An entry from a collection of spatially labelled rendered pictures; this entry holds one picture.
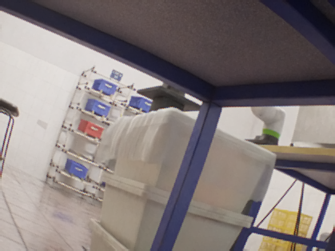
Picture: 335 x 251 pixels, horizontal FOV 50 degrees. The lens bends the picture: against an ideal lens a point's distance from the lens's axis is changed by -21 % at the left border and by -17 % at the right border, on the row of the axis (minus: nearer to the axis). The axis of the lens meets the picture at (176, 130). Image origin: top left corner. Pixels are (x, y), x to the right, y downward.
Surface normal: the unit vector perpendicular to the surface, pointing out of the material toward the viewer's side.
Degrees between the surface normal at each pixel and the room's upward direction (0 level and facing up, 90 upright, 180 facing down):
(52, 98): 90
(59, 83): 90
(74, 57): 90
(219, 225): 96
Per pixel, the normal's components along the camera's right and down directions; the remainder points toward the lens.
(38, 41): 0.50, 0.02
